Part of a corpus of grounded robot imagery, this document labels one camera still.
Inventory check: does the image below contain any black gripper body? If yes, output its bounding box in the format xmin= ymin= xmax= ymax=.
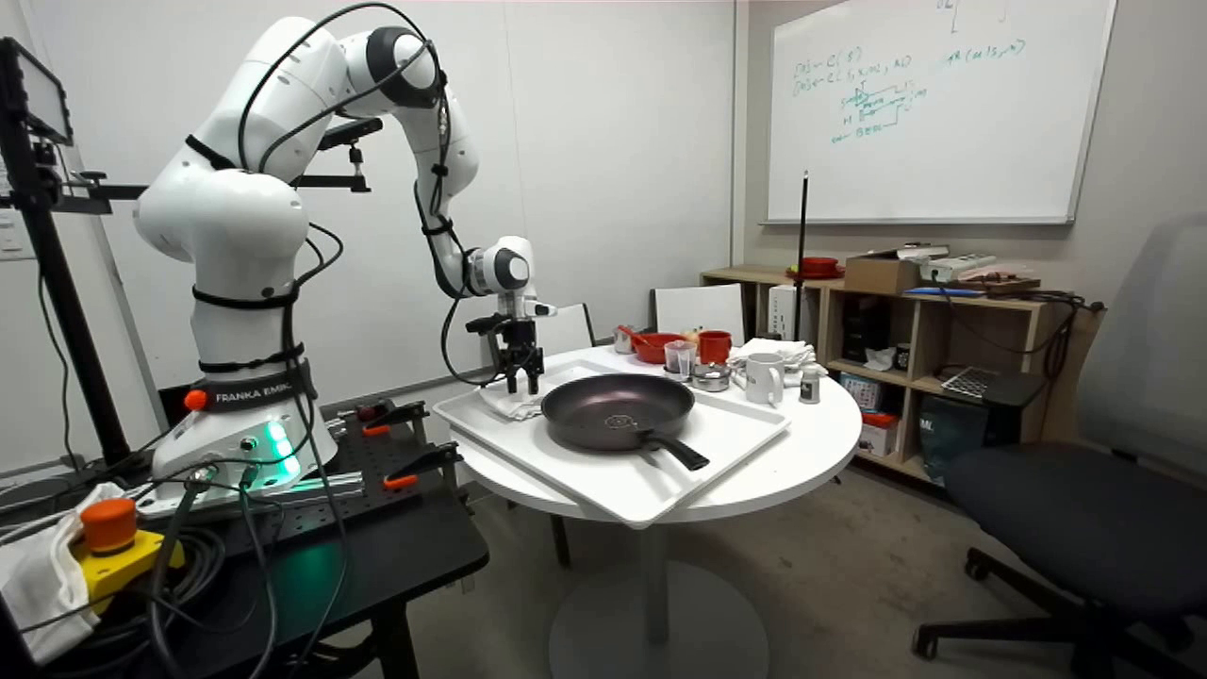
xmin=487 ymin=311 xmax=548 ymax=370

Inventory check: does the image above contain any white towel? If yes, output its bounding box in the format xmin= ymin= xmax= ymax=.
xmin=482 ymin=372 xmax=548 ymax=422

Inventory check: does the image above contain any dark frying pan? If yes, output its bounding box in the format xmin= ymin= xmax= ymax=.
xmin=538 ymin=370 xmax=713 ymax=475

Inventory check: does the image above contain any red plastic bowl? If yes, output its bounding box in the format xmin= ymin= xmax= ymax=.
xmin=616 ymin=322 xmax=690 ymax=370

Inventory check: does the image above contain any black orange bar clamp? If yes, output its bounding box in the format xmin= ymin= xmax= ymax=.
xmin=379 ymin=444 xmax=465 ymax=499
xmin=356 ymin=396 xmax=429 ymax=440

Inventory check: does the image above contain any white framed panel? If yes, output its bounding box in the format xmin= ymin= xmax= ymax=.
xmin=649 ymin=278 xmax=748 ymax=352

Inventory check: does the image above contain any red cup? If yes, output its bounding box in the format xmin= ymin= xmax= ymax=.
xmin=695 ymin=328 xmax=737 ymax=370

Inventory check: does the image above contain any white plastic tray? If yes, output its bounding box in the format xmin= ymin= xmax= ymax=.
xmin=429 ymin=342 xmax=793 ymax=532

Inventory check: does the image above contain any black workbench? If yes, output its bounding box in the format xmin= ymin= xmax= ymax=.
xmin=0 ymin=401 xmax=494 ymax=679

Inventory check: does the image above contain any white mug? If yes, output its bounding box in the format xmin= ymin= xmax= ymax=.
xmin=731 ymin=352 xmax=788 ymax=409

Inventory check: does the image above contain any white cloth pile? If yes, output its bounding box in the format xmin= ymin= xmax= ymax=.
xmin=731 ymin=334 xmax=824 ymax=376

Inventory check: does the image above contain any thin black pole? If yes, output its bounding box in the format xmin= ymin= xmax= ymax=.
xmin=797 ymin=175 xmax=816 ymax=342

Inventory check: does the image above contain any white box orange lid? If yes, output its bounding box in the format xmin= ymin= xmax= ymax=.
xmin=856 ymin=412 xmax=902 ymax=461

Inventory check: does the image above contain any brown cardboard box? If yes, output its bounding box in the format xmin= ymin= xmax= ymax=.
xmin=842 ymin=251 xmax=922 ymax=299

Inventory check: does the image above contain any wooden shelf unit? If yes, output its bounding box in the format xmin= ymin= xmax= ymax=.
xmin=699 ymin=260 xmax=1107 ymax=485

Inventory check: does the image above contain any dark storage bin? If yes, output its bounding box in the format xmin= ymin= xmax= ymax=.
xmin=917 ymin=391 xmax=993 ymax=485

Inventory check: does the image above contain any red emergency stop yellow box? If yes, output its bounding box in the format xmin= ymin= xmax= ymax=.
xmin=73 ymin=493 xmax=171 ymax=603

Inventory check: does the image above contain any stack of books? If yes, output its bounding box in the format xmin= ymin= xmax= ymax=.
xmin=898 ymin=243 xmax=1044 ymax=302

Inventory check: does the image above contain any flat black case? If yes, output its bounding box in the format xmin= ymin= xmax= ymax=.
xmin=938 ymin=363 xmax=1049 ymax=409

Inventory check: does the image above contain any crumpled white cloth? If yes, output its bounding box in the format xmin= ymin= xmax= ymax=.
xmin=0 ymin=483 xmax=130 ymax=669

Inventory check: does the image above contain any grey black office chair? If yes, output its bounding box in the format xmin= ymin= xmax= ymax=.
xmin=908 ymin=211 xmax=1207 ymax=679

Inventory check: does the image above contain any metal wire utensil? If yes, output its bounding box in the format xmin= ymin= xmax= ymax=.
xmin=685 ymin=360 xmax=741 ymax=391

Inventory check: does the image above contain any silver metal rail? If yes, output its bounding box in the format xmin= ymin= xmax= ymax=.
xmin=136 ymin=463 xmax=371 ymax=522

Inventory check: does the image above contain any round white pedestal table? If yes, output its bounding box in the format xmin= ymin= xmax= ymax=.
xmin=450 ymin=342 xmax=869 ymax=679

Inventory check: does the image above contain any black camera stand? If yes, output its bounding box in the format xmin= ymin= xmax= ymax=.
xmin=0 ymin=33 xmax=374 ymax=468

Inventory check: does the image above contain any wall whiteboard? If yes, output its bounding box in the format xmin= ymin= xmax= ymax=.
xmin=763 ymin=0 xmax=1123 ymax=231

